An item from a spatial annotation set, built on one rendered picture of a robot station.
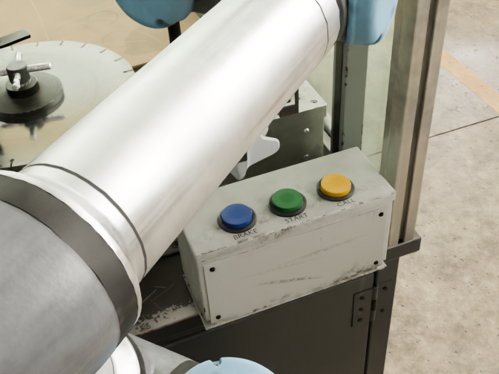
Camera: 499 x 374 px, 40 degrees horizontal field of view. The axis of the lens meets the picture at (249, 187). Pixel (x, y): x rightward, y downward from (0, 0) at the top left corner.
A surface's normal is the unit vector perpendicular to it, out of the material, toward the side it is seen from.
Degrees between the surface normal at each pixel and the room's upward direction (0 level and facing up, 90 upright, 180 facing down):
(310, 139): 90
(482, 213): 0
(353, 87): 90
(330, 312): 90
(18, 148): 0
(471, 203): 0
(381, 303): 90
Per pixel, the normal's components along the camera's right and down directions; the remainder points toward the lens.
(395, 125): -0.93, 0.28
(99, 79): -0.05, -0.75
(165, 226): 0.89, 0.21
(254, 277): 0.37, 0.60
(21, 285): 0.52, -0.38
